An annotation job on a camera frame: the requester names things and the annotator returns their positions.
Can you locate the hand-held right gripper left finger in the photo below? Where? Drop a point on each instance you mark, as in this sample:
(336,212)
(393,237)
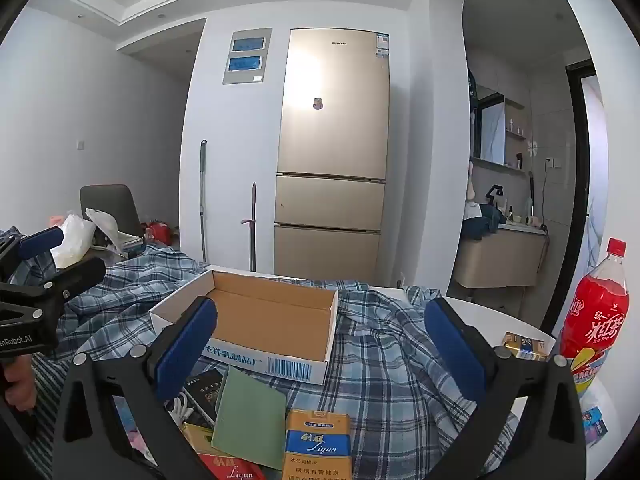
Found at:
(185,350)

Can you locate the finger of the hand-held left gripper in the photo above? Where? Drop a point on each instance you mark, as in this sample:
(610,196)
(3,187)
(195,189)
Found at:
(42,242)
(75,275)

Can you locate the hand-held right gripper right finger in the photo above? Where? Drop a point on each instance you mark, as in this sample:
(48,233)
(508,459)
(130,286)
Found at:
(455,355)

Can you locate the black tissue pack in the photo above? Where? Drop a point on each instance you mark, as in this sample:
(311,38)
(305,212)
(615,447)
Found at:
(205,392)

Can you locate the cardboard box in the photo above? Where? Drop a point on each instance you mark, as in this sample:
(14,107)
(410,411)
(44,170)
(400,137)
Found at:
(270,310)

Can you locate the person's left hand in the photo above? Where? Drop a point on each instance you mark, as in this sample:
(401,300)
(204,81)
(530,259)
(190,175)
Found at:
(17,385)

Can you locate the white plastic bag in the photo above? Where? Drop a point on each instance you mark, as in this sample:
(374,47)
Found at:
(72,240)

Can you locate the blue plaid shirt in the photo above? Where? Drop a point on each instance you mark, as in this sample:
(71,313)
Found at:
(395,360)

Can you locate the gold cigarette pack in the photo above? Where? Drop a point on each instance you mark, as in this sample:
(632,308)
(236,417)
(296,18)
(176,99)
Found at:
(525,346)

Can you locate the grey chair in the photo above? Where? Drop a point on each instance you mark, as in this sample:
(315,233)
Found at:
(107,202)

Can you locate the red bag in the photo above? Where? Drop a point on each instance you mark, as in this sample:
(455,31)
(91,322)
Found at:
(160,234)

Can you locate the beige bathroom vanity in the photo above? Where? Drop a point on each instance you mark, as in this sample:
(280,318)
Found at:
(500,260)

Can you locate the red cigarette pack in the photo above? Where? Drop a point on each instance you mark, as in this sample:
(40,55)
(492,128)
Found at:
(230,467)

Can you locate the dark blue garment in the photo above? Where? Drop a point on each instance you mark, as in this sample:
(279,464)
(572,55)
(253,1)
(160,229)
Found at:
(482,220)

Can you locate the red iced tea bottle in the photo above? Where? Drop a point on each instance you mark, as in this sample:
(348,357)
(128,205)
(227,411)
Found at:
(592,320)

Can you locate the small blue packet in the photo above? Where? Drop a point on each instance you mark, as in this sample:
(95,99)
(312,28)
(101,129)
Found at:
(595,425)

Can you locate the black faucet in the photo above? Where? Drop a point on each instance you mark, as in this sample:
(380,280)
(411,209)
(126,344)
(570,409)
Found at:
(495,194)

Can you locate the bathroom mirror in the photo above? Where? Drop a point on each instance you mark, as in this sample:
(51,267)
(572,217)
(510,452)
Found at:
(490,130)

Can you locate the gold refrigerator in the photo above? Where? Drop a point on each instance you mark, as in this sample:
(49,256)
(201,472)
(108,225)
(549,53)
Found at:
(332,160)

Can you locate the grey electrical panel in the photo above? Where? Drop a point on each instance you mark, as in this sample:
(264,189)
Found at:
(247,55)

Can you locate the fridge magnet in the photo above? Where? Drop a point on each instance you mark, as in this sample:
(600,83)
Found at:
(317,103)

